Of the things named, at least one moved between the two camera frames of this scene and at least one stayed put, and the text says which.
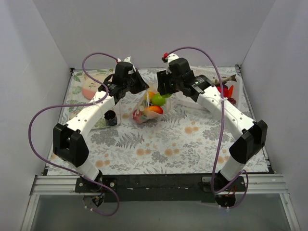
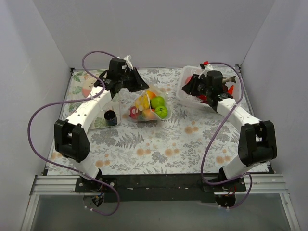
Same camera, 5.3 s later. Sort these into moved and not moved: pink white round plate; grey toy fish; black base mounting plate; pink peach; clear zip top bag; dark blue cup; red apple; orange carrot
Moved: clear zip top bag; pink peach; red apple
Not moved: dark blue cup; grey toy fish; pink white round plate; orange carrot; black base mounting plate
